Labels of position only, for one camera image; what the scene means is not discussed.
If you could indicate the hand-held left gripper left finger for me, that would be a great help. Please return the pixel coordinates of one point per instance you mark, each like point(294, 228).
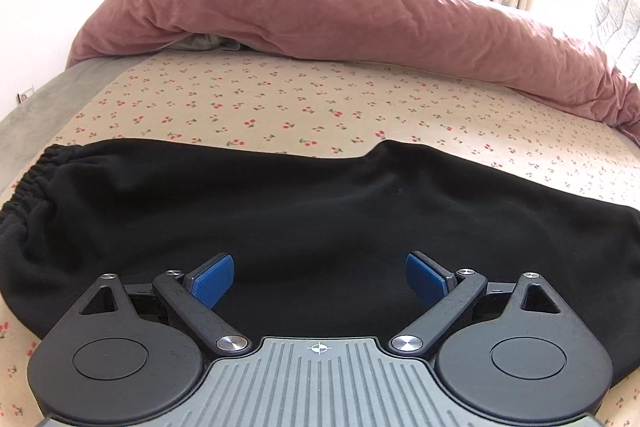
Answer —
point(212, 279)

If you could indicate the cherry print bed sheet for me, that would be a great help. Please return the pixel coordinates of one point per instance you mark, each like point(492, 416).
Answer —
point(300, 102)

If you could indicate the grey bed cover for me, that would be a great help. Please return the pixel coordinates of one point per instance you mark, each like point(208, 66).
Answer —
point(55, 97)

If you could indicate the pink duvet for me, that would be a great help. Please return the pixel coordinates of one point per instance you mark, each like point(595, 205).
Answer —
point(300, 12)

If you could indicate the white wall socket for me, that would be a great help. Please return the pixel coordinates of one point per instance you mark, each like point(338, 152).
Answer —
point(25, 94)

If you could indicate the black pants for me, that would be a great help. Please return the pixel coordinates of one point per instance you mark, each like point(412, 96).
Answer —
point(300, 217)

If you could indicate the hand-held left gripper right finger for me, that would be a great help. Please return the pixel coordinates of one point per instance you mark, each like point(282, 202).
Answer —
point(427, 279)

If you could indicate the grey quilted cushion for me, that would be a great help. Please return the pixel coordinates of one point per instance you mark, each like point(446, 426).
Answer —
point(617, 27)

